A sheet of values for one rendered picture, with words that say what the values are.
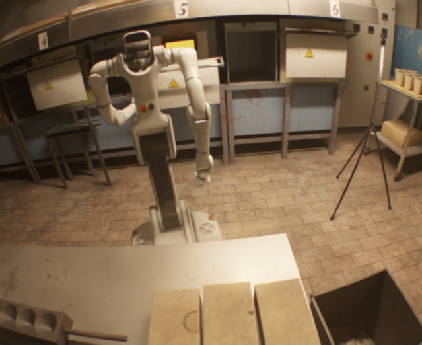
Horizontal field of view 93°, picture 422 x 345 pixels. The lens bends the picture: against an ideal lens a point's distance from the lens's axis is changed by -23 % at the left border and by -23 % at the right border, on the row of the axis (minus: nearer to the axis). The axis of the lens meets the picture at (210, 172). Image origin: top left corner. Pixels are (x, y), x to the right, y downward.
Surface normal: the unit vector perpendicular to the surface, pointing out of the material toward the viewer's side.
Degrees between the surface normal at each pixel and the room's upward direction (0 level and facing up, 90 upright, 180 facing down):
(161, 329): 0
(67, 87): 90
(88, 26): 80
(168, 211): 36
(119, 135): 90
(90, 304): 0
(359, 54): 90
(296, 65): 90
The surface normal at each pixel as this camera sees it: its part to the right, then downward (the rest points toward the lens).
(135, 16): 0.03, 0.39
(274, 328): -0.08, -0.83
